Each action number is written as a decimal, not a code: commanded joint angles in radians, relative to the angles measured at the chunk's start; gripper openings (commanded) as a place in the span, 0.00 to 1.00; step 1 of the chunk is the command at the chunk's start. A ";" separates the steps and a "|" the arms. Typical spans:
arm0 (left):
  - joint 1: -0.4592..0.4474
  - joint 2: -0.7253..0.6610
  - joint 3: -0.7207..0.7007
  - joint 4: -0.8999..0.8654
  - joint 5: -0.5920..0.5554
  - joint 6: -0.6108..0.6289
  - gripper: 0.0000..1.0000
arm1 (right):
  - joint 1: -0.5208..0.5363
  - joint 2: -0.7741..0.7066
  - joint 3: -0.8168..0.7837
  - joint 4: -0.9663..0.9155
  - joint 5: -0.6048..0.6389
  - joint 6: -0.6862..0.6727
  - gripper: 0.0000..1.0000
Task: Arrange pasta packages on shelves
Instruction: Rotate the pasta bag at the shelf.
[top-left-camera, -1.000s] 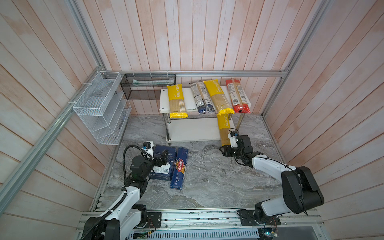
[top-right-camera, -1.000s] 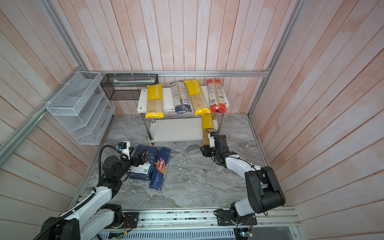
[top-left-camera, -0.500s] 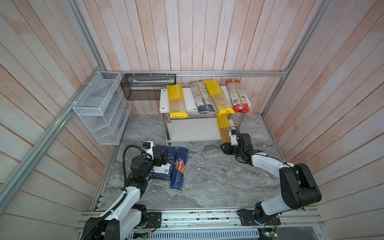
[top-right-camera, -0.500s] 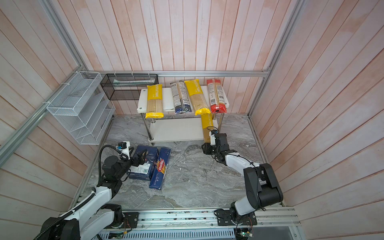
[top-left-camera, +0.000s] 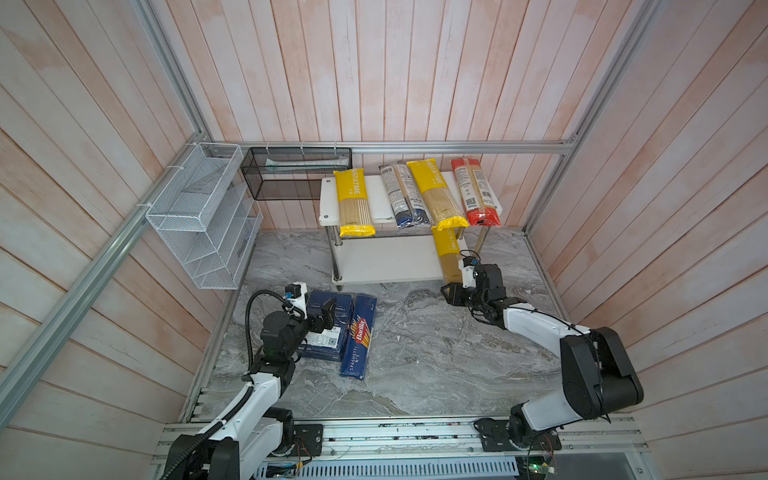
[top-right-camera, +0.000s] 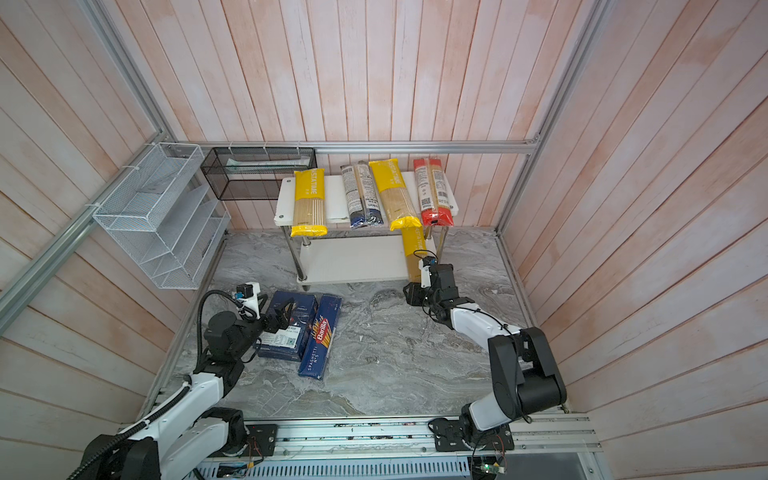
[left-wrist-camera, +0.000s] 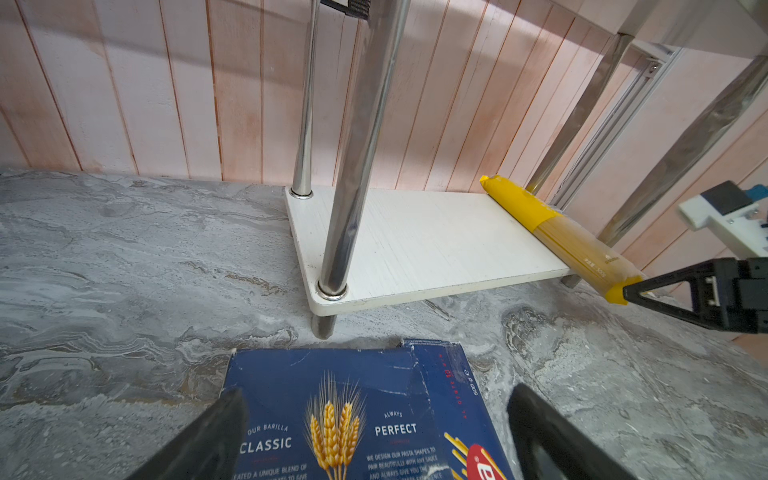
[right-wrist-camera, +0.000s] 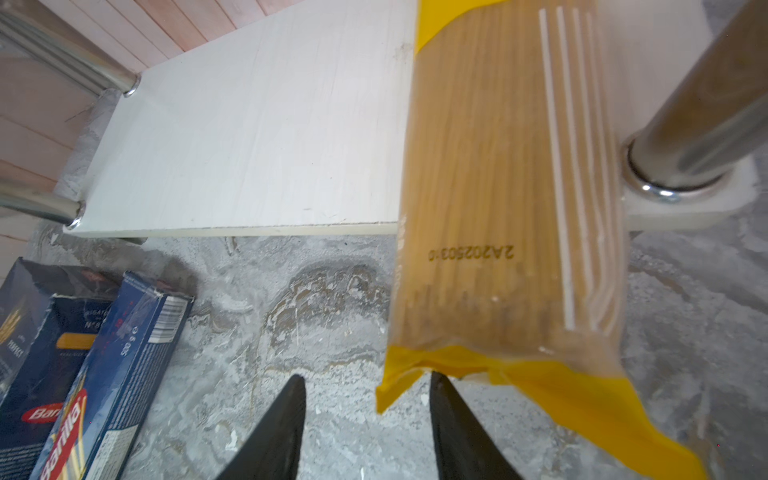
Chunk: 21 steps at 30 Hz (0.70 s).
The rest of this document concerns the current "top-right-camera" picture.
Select blue Barilla pasta box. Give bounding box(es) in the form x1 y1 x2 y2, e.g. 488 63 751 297
257 290 318 362

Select blue spaghetti bag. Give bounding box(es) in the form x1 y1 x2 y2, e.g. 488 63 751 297
298 295 342 380

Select yellow pasta package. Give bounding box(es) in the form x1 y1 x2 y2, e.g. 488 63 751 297
401 227 427 284
291 168 328 237
369 159 422 231

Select red spaghetti package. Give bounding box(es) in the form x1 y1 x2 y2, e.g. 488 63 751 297
414 158 454 227

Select brown blue spaghetti package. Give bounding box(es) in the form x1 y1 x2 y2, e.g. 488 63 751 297
341 162 384 229

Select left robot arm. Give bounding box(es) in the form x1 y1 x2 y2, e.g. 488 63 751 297
70 282 295 479

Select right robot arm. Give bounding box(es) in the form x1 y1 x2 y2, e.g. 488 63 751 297
404 256 567 452

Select white two-tier shelf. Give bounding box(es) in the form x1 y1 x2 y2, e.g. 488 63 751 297
273 171 460 290

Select black mesh basket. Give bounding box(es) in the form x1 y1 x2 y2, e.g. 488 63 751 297
201 146 318 201

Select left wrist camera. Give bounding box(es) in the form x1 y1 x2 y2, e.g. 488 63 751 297
234 282 261 319

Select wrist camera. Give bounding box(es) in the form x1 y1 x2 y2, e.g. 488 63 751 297
234 282 261 319
419 256 436 289

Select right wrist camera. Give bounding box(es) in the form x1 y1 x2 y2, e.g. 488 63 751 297
419 256 436 289

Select white wire mesh rack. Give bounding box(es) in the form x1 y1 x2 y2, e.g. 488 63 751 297
94 143 230 290

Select aluminium frame horizontal bar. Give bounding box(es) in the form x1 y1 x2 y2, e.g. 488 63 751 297
196 140 539 155

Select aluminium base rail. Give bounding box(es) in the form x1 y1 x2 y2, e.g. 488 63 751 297
113 413 603 480

